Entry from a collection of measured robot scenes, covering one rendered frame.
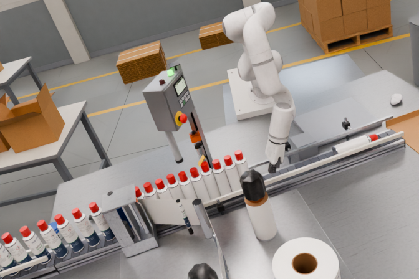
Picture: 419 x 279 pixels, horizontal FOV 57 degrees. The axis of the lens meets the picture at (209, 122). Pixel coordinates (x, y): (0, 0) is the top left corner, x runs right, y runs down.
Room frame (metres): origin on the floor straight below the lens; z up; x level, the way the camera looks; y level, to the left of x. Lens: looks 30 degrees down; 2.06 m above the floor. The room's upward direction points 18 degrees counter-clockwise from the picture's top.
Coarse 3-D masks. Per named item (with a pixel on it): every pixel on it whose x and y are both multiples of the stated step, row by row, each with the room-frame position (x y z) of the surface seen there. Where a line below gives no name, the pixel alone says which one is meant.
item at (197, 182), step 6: (192, 168) 1.34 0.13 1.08; (192, 174) 1.32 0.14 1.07; (198, 174) 1.32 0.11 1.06; (192, 180) 1.31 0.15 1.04; (198, 180) 1.31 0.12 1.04; (198, 186) 1.30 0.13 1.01; (204, 186) 1.31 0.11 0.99; (198, 192) 1.31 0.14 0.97; (204, 192) 1.31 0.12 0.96; (198, 198) 1.32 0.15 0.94; (204, 198) 1.30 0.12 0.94
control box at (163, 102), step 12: (180, 72) 1.45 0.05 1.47; (156, 84) 1.40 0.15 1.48; (168, 84) 1.37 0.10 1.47; (144, 96) 1.37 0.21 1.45; (156, 96) 1.34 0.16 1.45; (168, 96) 1.34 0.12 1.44; (180, 96) 1.40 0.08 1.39; (156, 108) 1.36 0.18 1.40; (168, 108) 1.33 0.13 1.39; (180, 108) 1.38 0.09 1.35; (192, 108) 1.44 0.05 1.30; (156, 120) 1.37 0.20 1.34; (168, 120) 1.34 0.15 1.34
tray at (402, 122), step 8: (416, 112) 1.52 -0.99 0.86; (392, 120) 1.51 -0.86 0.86; (400, 120) 1.51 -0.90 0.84; (408, 120) 1.51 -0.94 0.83; (416, 120) 1.49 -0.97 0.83; (392, 128) 1.49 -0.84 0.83; (400, 128) 1.47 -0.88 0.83; (408, 128) 1.45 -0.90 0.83; (416, 128) 1.43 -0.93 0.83; (408, 136) 1.39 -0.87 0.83; (416, 136) 1.38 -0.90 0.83; (408, 144) 1.34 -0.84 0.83; (416, 144) 1.33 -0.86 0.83
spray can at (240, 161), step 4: (236, 152) 1.35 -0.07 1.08; (240, 152) 1.34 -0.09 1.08; (236, 156) 1.34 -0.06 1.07; (240, 156) 1.33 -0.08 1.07; (236, 160) 1.34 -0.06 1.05; (240, 160) 1.33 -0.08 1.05; (244, 160) 1.33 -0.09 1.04; (236, 164) 1.34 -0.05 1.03; (240, 164) 1.32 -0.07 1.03; (244, 164) 1.33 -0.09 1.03; (240, 168) 1.33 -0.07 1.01; (244, 168) 1.32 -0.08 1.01; (248, 168) 1.34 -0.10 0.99; (240, 172) 1.33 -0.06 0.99; (240, 176) 1.33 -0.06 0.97
